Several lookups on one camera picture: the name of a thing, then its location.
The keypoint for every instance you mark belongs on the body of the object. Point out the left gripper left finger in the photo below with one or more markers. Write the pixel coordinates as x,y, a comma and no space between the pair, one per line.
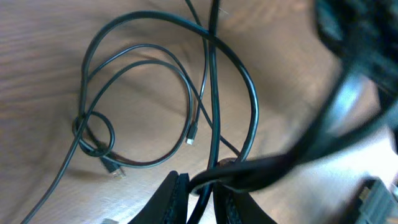
169,203

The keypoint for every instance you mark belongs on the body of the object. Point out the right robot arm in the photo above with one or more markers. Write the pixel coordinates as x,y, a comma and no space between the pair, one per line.
364,28

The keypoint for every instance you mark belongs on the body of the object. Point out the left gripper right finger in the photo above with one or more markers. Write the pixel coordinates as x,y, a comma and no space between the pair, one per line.
237,208

